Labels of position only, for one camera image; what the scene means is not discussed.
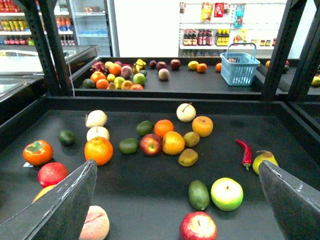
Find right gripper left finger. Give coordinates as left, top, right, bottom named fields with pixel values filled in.
left=0, top=159, right=98, bottom=240

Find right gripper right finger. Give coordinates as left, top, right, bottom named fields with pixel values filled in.
left=258, top=160, right=320, bottom=240

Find pink peach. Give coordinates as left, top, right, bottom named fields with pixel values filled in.
left=79, top=205, right=110, bottom=240

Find red pomegranate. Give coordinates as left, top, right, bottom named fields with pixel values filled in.
left=37, top=162, right=69, bottom=188

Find yellow pear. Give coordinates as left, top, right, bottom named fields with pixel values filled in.
left=252, top=150, right=279, bottom=175

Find white blue label tag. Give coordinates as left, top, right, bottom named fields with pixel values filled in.
left=23, top=162, right=33, bottom=168

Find orange persimmon with green calyx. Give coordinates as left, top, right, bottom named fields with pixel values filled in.
left=22, top=139, right=54, bottom=166

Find red chili pepper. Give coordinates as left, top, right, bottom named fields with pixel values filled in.
left=235, top=139, right=252, bottom=171

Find green apple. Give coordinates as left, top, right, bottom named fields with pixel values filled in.
left=210, top=177, right=244, bottom=212

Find large round orange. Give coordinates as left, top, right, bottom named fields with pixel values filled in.
left=84, top=136, right=114, bottom=166

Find dark green avocado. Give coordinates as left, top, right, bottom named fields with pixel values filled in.
left=58, top=129, right=76, bottom=146

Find pale white pear middle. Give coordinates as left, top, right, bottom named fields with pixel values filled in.
left=86, top=126, right=110, bottom=141

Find pale white pear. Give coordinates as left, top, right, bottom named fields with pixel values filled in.
left=86, top=126, right=110, bottom=141
left=85, top=110, right=108, bottom=128

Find green lime lower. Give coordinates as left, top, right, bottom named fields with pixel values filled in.
left=118, top=138, right=140, bottom=155

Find green lime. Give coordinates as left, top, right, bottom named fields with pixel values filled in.
left=136, top=120, right=154, bottom=136
left=118, top=138, right=140, bottom=155

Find green avocado front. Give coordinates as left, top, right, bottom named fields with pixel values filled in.
left=188, top=180, right=210, bottom=211

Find red apple front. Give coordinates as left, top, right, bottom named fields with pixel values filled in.
left=179, top=211, right=218, bottom=240

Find pale white pear left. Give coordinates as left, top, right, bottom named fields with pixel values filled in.
left=85, top=110, right=108, bottom=128

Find red yellow apple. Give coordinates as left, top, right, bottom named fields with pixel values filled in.
left=139, top=133, right=163, bottom=156

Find brown kiwi lower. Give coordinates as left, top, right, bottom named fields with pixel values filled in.
left=178, top=148, right=199, bottom=167

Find brown kiwi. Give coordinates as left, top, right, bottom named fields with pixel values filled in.
left=183, top=131, right=200, bottom=147
left=178, top=148, right=199, bottom=167

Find green lime upper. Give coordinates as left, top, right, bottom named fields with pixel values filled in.
left=136, top=120, right=154, bottom=136

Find yellow orange apple back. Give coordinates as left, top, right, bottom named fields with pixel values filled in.
left=192, top=116, right=214, bottom=138

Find yellow orange apple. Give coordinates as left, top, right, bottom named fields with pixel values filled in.
left=192, top=116, right=214, bottom=138
left=162, top=131, right=185, bottom=156

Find brown kiwi upper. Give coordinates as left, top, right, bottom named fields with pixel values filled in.
left=183, top=131, right=200, bottom=147

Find yellow orange apple front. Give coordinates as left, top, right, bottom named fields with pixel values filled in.
left=162, top=131, right=185, bottom=156

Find small orange tangerine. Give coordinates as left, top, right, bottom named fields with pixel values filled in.
left=154, top=119, right=174, bottom=139

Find pale pear with stem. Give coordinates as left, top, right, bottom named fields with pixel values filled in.
left=176, top=102, right=196, bottom=123

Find small blue basket far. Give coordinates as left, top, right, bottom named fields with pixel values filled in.
left=220, top=42, right=261, bottom=87

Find glass top freezer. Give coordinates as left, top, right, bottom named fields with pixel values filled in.
left=0, top=45, right=100, bottom=98

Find black shelf post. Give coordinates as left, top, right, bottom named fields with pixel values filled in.
left=258, top=0, right=307, bottom=101

